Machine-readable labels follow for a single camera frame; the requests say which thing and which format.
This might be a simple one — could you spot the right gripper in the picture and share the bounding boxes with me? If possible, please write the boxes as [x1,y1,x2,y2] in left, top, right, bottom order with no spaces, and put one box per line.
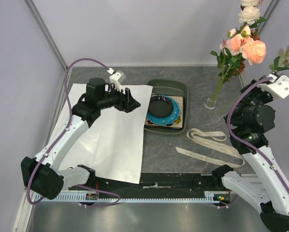
[226,75,273,119]

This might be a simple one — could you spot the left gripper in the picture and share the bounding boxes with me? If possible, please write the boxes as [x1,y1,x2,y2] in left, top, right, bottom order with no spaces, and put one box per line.
[98,83,141,114]

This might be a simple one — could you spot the pink flower stem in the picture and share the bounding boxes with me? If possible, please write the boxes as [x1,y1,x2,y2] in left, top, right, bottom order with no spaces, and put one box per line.
[226,34,266,65]
[210,29,242,100]

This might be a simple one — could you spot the white wrapping paper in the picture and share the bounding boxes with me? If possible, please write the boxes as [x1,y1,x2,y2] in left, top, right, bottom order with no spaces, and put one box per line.
[59,85,152,184]

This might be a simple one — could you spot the orange flower stem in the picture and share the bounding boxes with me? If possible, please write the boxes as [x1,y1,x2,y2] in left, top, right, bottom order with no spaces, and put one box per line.
[238,26,260,75]

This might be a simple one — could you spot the cream ribbon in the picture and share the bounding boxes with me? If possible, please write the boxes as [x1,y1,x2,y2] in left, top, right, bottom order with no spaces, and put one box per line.
[175,128,245,168]

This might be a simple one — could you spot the white flower stem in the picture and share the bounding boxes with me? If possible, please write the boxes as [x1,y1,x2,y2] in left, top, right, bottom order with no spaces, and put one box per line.
[238,0,267,28]

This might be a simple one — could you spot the pink flower stems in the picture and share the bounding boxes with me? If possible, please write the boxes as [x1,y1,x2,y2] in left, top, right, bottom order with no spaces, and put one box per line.
[269,48,289,73]

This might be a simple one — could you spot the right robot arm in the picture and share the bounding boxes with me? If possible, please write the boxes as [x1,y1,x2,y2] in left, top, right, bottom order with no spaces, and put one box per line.
[211,73,289,232]

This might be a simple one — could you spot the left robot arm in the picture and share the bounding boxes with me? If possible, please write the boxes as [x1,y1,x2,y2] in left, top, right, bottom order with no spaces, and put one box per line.
[21,78,141,205]

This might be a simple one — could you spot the clear glass vase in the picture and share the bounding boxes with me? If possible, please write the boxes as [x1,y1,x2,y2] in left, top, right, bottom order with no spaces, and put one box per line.
[204,98,217,110]

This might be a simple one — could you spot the blue plate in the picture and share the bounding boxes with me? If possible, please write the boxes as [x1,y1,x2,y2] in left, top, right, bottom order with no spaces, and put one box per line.
[146,95,182,126]

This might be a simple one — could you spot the dark green tray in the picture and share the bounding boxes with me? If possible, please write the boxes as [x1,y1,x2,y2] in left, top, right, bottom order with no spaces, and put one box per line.
[144,79,189,135]

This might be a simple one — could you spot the wooden puzzle board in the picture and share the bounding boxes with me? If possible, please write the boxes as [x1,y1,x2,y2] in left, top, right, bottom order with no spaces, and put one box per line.
[145,93,185,130]

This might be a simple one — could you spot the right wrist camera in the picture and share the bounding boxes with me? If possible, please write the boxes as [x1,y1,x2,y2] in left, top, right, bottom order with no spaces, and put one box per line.
[258,73,289,99]

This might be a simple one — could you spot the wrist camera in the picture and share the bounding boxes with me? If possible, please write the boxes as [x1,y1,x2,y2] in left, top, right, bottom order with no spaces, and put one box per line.
[107,68,126,91]
[258,73,289,99]

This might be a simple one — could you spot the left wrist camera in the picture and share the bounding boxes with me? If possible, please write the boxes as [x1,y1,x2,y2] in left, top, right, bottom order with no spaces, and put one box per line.
[107,68,126,91]

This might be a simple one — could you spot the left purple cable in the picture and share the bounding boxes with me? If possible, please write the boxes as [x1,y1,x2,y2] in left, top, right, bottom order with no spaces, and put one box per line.
[26,58,121,208]

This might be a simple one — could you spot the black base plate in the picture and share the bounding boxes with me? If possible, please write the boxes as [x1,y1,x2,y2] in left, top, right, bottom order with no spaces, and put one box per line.
[68,172,234,199]

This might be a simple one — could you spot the grey cable duct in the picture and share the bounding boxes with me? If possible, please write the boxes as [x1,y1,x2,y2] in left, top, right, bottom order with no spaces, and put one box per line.
[43,191,231,204]

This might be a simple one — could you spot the left aluminium frame post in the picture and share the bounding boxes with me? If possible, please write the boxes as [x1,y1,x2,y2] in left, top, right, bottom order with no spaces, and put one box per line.
[24,0,68,70]

